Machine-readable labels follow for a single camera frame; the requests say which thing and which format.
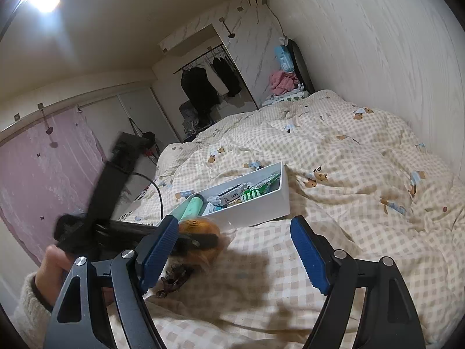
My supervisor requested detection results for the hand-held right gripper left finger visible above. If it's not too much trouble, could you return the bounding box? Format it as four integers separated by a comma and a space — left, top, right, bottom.
44, 215, 180, 349

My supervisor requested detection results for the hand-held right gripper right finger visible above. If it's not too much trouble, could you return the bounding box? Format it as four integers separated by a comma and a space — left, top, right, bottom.
289, 215, 426, 349

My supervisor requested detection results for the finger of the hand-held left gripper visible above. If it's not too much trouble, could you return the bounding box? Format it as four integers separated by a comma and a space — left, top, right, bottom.
171, 233, 219, 253
96, 220, 162, 236

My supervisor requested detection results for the packaged small bread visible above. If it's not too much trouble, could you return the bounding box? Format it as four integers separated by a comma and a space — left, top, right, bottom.
171, 216, 233, 273

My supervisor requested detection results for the green tube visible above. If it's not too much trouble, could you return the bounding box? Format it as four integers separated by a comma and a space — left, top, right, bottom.
170, 195, 205, 223

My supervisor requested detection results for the white cardboard box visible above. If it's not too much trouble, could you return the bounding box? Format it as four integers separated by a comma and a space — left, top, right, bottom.
154, 161, 291, 234

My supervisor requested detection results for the green snack packet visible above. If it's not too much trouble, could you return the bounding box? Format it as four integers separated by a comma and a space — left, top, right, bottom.
254, 173, 282, 194
241, 186, 263, 203

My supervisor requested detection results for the person's left hand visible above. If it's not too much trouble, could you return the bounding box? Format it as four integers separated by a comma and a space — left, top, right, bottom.
34, 243, 75, 308

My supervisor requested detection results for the dark hair clip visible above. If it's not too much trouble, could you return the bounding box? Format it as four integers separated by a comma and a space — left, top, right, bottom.
155, 265, 196, 298

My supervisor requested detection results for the pink lace curtain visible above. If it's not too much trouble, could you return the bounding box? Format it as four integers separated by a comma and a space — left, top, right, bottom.
0, 111, 110, 266

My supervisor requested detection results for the striped bag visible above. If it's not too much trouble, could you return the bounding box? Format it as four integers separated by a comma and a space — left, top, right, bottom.
180, 111, 200, 137

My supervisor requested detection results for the checkered bear blanket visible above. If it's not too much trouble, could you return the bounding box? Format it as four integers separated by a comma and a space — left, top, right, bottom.
102, 89, 460, 349

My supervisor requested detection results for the dark grey chair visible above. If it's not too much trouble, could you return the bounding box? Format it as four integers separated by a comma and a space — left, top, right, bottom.
179, 102, 204, 142

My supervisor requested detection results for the black hanging garment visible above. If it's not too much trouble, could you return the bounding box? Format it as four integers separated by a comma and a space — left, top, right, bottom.
180, 66, 220, 115
212, 56, 242, 97

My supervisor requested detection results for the heart print cloth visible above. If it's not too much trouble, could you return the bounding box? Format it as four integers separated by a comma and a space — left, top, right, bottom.
263, 89, 311, 107

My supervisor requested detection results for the pink clothes pile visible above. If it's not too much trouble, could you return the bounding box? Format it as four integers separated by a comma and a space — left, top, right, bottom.
269, 71, 300, 97

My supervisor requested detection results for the black headboard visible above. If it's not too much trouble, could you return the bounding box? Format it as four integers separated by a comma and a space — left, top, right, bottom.
287, 39, 316, 94

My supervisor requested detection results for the blue tissue pack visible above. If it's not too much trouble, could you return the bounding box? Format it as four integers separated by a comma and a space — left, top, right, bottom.
273, 44, 295, 73

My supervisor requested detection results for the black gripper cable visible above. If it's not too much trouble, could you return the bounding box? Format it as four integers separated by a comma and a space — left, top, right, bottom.
129, 171, 164, 226

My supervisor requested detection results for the black clothes rail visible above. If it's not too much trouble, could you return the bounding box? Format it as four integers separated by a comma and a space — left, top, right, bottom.
174, 44, 225, 75

